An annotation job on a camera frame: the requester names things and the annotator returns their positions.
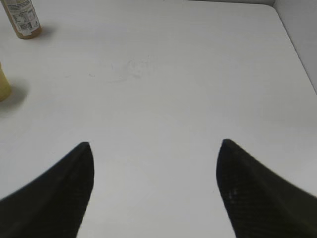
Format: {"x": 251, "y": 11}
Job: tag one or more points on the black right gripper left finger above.
{"x": 54, "y": 204}

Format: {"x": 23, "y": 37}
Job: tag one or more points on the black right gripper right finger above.
{"x": 260, "y": 203}

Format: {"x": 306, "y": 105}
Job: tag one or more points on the yellow paper cup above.
{"x": 5, "y": 88}

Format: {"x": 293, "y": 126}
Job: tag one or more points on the orange juice bottle white cap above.
{"x": 23, "y": 18}

